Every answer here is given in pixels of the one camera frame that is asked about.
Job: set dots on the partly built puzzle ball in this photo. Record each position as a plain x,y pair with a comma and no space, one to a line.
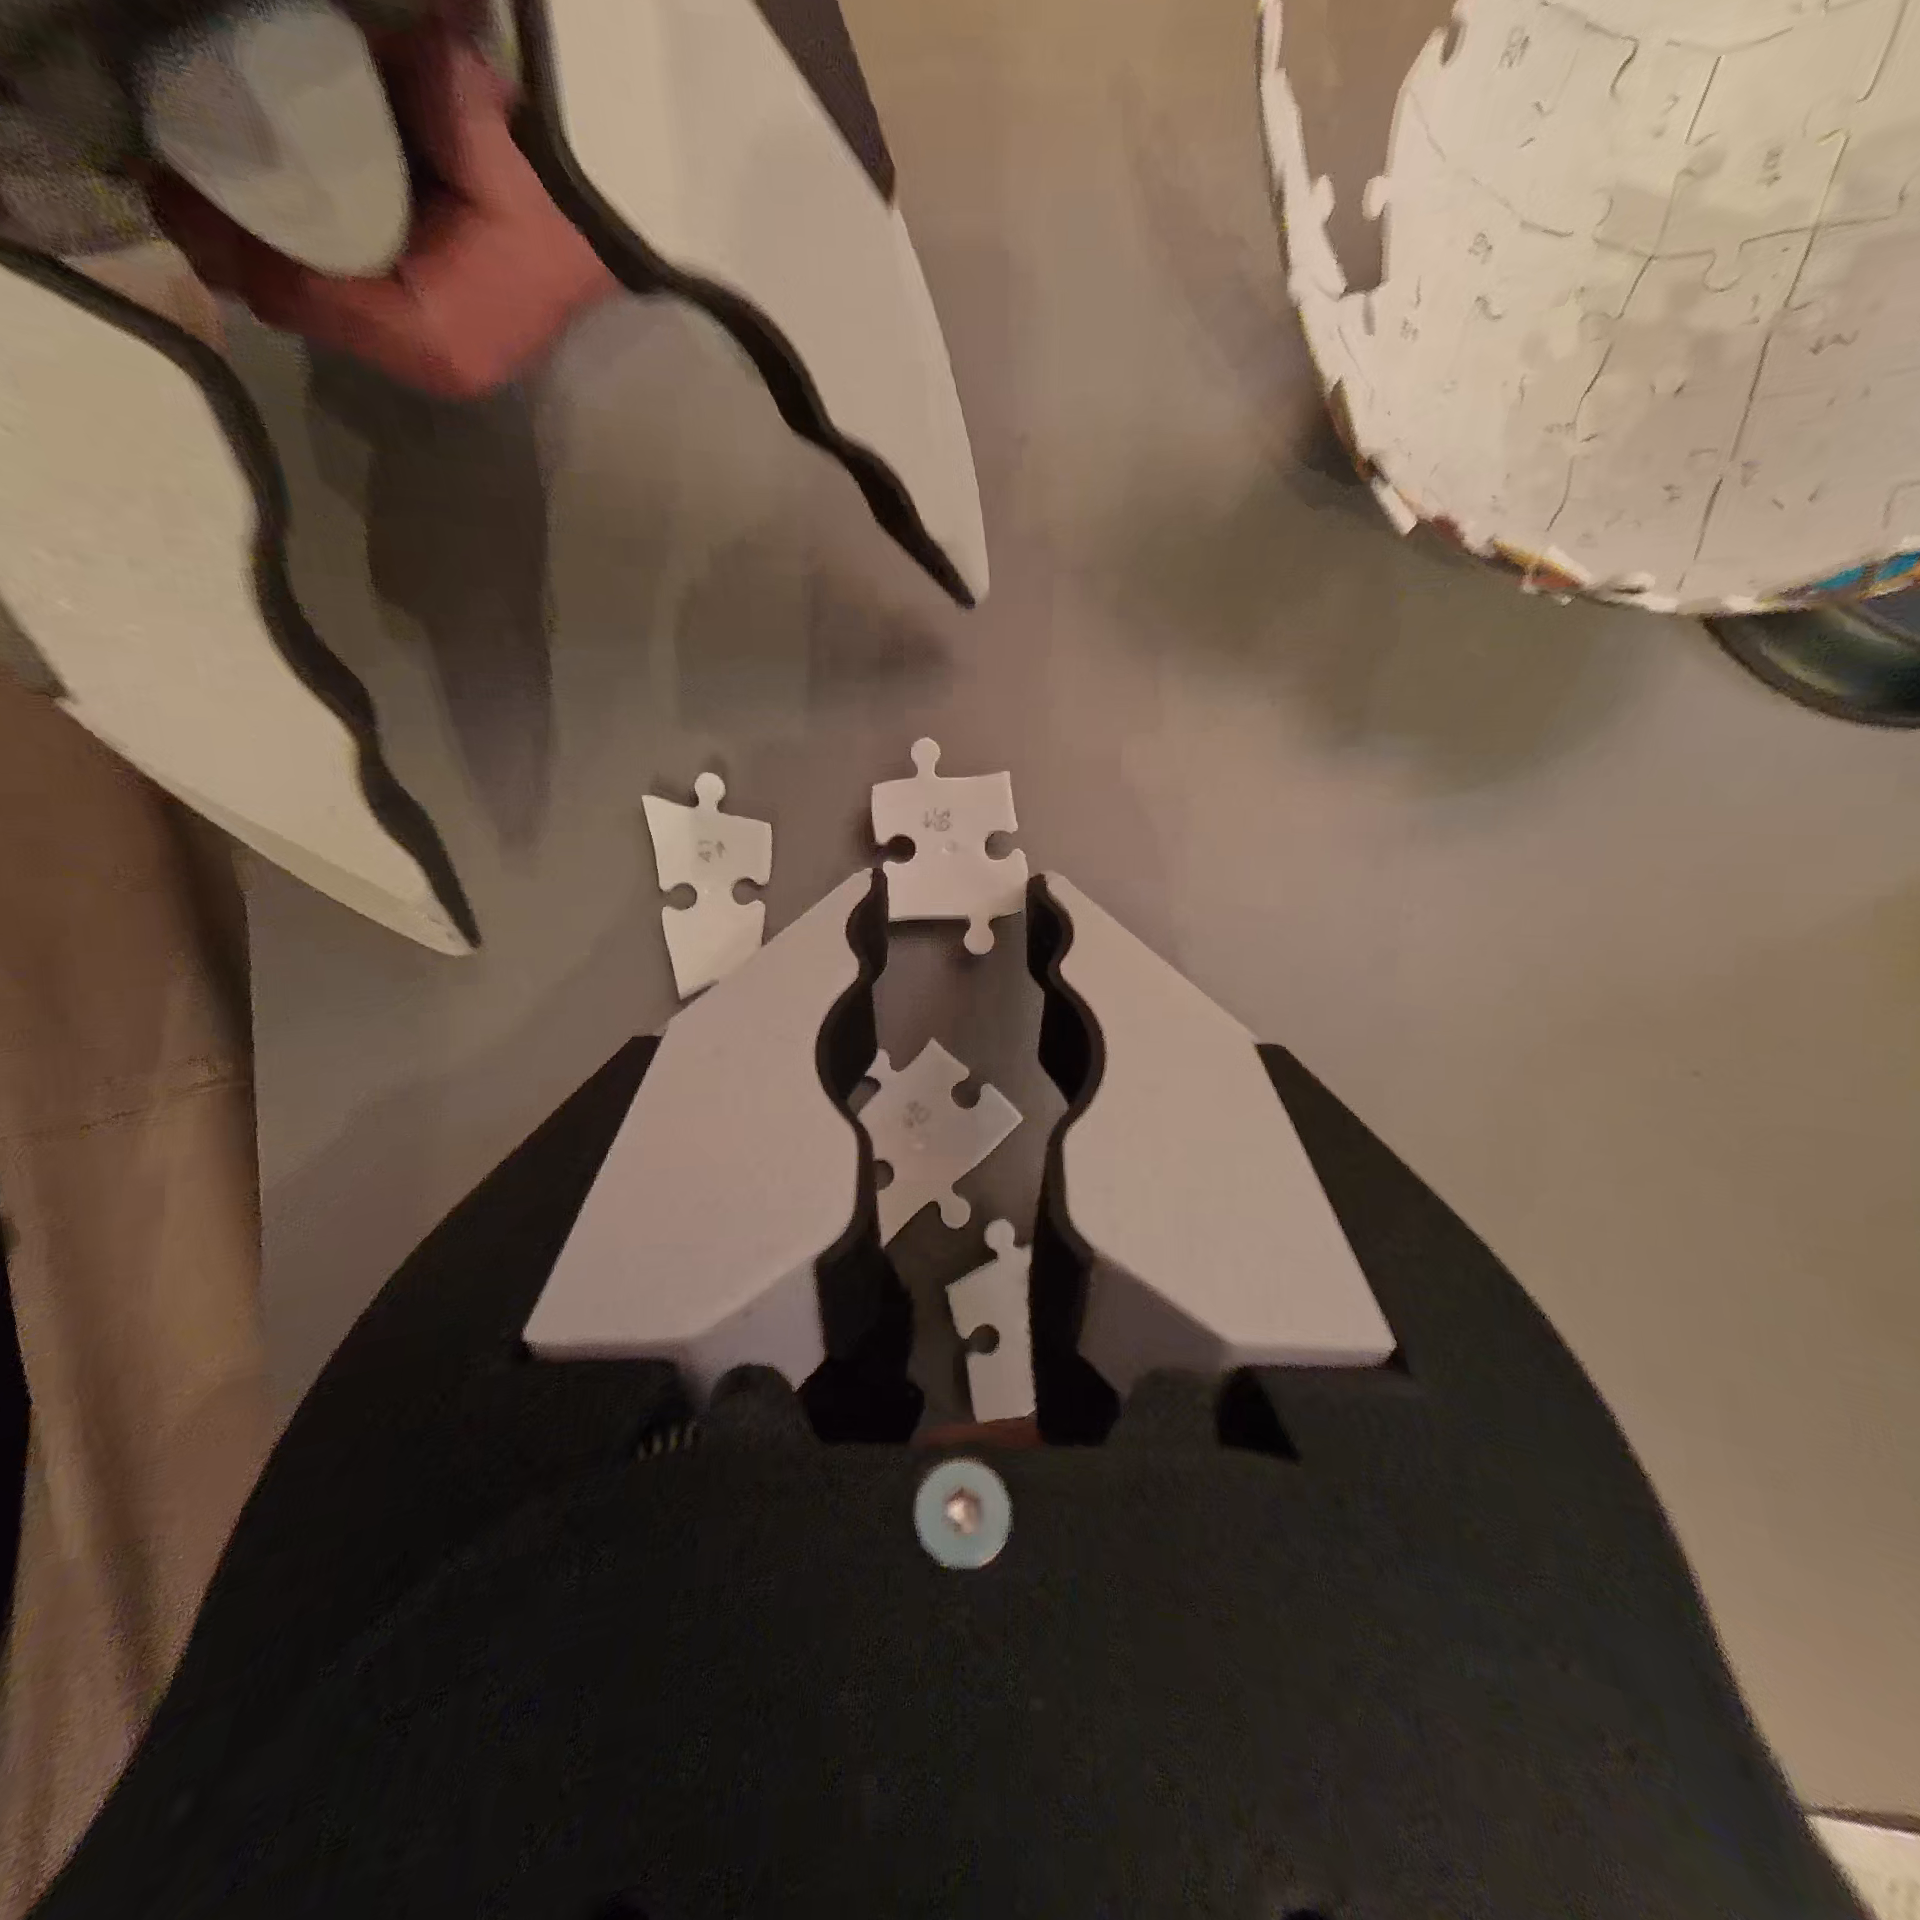
1620,300

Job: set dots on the white instruction sheet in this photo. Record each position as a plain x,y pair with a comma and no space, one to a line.
1876,1868

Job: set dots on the black round puzzle stand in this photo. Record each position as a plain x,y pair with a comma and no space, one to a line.
1829,659

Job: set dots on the person's beige trousers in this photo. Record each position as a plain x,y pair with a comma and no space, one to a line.
105,1199

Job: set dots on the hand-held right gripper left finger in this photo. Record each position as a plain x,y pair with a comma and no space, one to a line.
722,1185

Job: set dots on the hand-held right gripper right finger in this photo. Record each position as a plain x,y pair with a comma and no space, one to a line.
1201,1199

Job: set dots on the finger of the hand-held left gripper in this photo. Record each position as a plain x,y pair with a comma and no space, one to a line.
780,224
137,524

